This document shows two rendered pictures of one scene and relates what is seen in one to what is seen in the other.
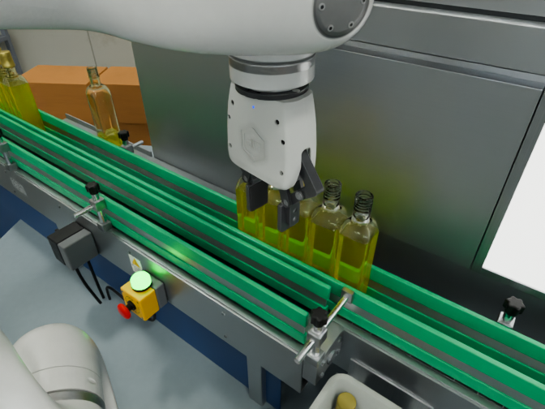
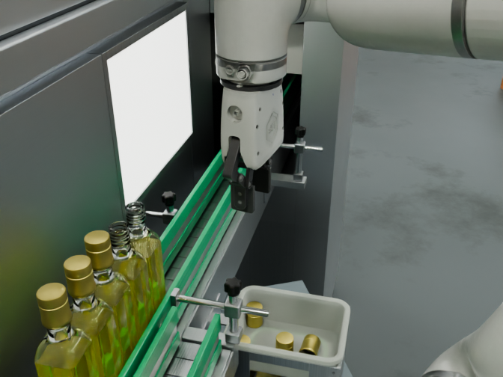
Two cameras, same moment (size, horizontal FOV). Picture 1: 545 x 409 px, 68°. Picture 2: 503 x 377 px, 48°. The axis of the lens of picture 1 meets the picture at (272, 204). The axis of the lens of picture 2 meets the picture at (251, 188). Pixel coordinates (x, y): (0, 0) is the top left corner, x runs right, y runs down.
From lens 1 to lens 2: 0.90 m
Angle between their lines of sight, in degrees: 88
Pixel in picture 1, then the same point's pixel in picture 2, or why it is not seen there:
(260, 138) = (276, 114)
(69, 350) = not seen: outside the picture
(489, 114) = (90, 93)
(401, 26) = (16, 62)
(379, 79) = (28, 126)
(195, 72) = not seen: outside the picture
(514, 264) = (132, 187)
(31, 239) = not seen: outside the picture
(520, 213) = (122, 148)
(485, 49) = (67, 46)
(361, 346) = (194, 322)
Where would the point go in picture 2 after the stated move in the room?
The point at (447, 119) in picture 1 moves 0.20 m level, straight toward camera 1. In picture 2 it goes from (75, 118) to (200, 120)
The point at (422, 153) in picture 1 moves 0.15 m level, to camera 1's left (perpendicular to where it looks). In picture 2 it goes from (75, 163) to (89, 209)
